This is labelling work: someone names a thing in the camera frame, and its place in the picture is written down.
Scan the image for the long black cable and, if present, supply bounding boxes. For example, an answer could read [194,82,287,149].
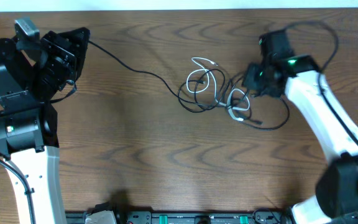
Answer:
[87,39,226,114]

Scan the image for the white usb cable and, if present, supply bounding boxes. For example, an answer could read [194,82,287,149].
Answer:
[185,57,250,122]

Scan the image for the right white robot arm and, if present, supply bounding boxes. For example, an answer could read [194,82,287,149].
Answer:
[242,29,358,223]

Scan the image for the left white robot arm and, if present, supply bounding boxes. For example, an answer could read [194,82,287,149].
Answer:
[0,27,90,223]

